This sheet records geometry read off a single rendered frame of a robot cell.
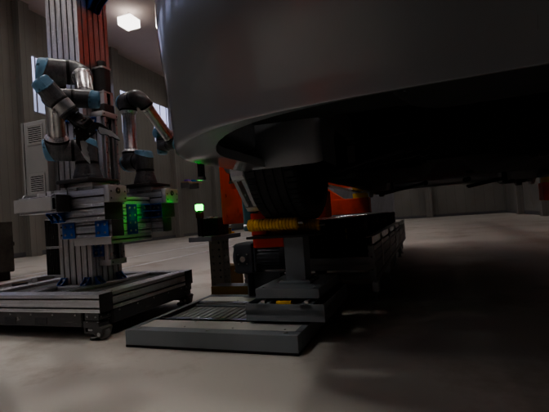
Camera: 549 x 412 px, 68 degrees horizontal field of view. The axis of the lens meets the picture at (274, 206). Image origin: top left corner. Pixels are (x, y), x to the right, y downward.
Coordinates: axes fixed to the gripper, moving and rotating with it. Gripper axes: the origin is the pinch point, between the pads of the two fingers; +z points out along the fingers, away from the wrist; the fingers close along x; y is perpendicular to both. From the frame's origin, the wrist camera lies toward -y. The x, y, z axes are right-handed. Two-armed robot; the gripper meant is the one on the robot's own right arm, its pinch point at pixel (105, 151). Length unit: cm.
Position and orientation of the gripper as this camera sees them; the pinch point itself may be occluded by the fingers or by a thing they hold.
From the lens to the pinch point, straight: 178.5
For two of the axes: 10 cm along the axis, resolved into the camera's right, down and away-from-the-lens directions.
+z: 5.9, 7.4, 3.1
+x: -6.5, 6.7, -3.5
